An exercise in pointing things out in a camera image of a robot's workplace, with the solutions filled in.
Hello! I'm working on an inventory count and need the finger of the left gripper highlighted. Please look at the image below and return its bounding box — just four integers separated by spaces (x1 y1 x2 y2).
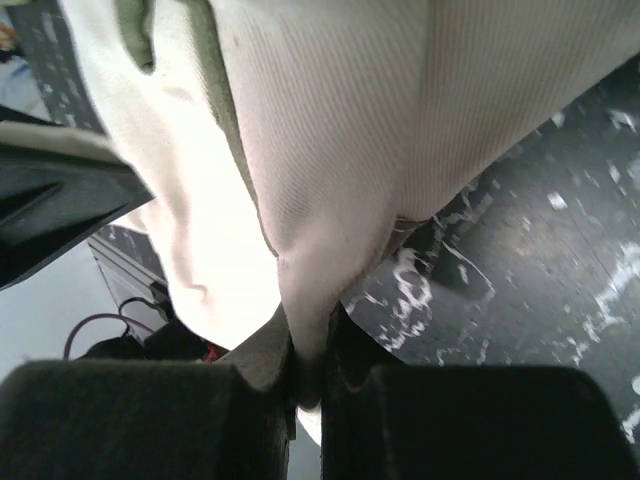
1 108 151 288

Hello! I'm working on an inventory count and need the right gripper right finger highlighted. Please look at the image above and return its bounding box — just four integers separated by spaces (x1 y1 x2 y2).
321 307 633 479

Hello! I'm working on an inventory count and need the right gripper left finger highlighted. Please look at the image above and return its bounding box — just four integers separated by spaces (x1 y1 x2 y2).
1 310 293 479

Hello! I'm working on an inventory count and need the work glove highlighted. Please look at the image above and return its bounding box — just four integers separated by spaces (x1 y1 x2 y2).
57 0 431 361
394 1 639 234

